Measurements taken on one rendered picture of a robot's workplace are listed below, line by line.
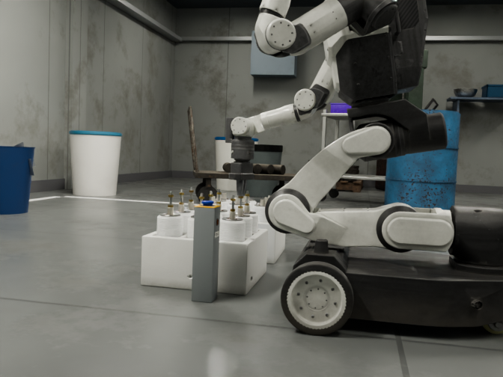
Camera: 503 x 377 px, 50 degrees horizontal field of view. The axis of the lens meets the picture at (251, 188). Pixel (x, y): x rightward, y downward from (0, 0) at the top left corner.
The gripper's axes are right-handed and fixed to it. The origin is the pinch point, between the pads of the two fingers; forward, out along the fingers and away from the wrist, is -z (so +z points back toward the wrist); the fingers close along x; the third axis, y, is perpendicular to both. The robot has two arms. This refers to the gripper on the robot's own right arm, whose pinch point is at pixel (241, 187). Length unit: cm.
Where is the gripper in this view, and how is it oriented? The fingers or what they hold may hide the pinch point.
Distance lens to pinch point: 203.6
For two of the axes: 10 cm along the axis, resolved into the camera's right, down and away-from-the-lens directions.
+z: 0.4, -10.0, -0.7
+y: -8.2, -0.7, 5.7
